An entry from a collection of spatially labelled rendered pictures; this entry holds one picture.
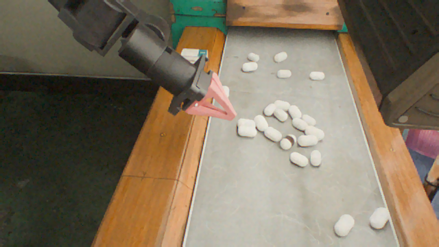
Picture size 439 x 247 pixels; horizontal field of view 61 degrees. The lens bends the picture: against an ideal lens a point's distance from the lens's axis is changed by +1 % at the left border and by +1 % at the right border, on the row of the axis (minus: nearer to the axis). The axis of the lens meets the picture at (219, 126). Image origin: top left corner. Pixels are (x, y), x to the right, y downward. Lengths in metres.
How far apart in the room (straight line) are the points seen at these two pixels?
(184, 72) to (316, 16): 0.53
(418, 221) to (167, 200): 0.36
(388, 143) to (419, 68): 0.46
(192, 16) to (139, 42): 0.54
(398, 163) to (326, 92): 0.26
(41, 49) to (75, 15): 1.68
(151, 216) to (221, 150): 0.20
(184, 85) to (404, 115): 0.36
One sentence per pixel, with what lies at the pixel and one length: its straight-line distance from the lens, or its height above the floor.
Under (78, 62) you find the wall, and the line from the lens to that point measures 2.20.
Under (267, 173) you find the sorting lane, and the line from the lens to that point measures 0.64.
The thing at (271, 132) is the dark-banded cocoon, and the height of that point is 0.76.
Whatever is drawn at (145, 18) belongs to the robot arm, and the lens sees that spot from 0.64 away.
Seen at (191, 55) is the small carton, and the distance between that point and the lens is 0.88.
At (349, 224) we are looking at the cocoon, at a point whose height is 0.76.
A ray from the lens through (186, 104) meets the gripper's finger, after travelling 0.58.
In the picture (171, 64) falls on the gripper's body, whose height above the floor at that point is 0.93.
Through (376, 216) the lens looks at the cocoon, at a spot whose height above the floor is 0.76.
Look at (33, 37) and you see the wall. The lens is 2.23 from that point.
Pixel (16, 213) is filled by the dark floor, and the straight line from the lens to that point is 1.72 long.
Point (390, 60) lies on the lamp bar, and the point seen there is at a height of 1.07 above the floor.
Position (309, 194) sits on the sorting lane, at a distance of 0.62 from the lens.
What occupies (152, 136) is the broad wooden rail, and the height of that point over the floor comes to 0.76.
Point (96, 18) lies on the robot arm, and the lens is 0.55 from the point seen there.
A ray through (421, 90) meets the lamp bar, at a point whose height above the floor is 1.07.
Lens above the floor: 1.20
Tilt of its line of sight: 39 degrees down
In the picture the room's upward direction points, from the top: straight up
